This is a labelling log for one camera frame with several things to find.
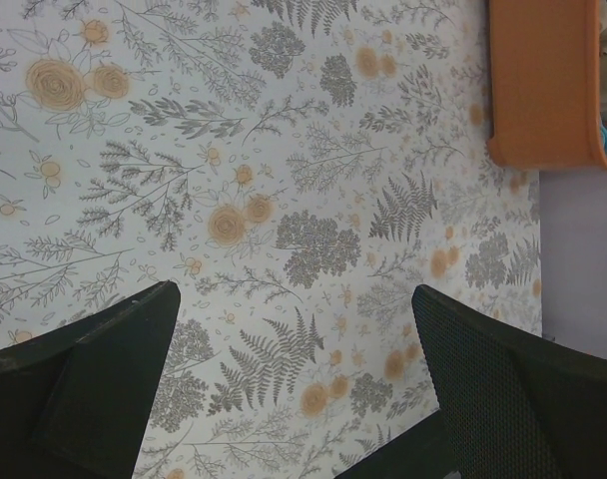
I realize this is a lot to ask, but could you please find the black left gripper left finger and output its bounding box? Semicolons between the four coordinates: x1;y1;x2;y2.
0;281;181;478

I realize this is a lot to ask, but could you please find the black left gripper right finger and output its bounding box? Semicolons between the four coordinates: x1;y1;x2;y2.
346;285;607;478

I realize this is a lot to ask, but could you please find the floral patterned table mat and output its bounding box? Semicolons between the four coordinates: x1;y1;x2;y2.
0;1;542;478

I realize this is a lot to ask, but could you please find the orange plastic laundry basket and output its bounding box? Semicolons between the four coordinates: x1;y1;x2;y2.
487;0;607;170

